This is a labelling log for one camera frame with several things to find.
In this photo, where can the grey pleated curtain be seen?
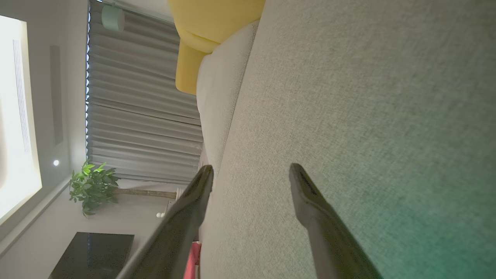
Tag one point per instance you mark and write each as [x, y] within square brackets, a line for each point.
[139, 97]

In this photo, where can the large grey fabric sofa seat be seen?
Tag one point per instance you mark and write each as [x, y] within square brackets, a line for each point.
[348, 97]

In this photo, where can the bright ceiling light panel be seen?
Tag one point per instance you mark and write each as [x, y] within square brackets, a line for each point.
[15, 124]

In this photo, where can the small grey fabric sofa seat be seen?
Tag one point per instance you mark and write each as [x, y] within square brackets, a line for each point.
[221, 97]

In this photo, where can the long dark ceiling vent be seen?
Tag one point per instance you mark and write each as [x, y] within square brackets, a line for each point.
[56, 95]

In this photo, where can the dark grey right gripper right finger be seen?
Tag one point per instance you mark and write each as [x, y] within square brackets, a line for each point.
[329, 236]

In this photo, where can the crumpled red white garment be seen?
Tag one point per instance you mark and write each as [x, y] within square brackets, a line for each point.
[192, 261]

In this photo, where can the yellow sofa cushion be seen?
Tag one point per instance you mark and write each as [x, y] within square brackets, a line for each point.
[209, 19]

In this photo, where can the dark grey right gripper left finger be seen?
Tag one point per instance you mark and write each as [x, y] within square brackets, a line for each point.
[174, 232]

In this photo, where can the round pale green wall device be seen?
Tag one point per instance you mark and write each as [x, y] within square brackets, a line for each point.
[112, 18]

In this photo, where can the green potted plant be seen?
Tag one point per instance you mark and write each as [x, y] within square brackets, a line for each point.
[93, 186]

